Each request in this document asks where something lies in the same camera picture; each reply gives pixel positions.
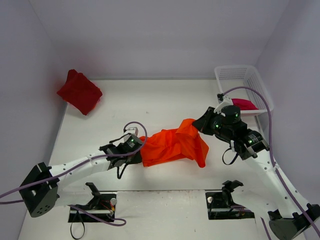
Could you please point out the folded dark red t shirt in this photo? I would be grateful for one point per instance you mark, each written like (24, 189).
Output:
(80, 92)

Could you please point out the white plastic basket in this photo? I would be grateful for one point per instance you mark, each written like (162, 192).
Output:
(248, 78)

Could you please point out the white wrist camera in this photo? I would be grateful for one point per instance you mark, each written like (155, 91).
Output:
(223, 101)
(131, 130)

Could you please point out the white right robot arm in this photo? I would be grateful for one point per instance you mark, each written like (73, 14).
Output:
(288, 213)

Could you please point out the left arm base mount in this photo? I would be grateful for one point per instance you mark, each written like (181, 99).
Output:
(102, 204)

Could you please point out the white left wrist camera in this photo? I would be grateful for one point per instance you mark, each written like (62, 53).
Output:
(131, 130)

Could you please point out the orange t shirt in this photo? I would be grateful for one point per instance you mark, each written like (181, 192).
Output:
(175, 144)

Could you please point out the magenta t shirt in basket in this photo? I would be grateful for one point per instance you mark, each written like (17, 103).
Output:
(244, 105)

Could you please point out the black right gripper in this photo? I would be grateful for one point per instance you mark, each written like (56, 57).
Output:
(207, 120)

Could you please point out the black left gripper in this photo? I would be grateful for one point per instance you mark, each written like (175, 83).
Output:
(136, 157)

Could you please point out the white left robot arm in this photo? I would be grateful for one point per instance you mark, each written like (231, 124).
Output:
(46, 187)

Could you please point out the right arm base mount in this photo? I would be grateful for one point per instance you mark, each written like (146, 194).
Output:
(220, 204)

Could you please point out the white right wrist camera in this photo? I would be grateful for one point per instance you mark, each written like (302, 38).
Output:
(223, 101)

